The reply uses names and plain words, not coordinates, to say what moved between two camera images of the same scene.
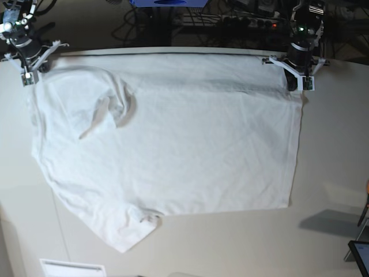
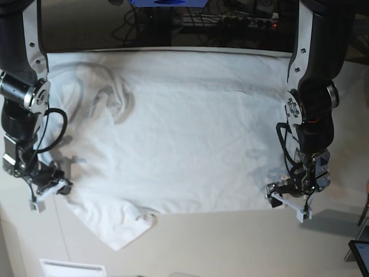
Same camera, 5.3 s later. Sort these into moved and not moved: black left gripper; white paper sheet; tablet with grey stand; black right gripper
Moved: black right gripper; black left gripper
Not moved: white paper sheet; tablet with grey stand
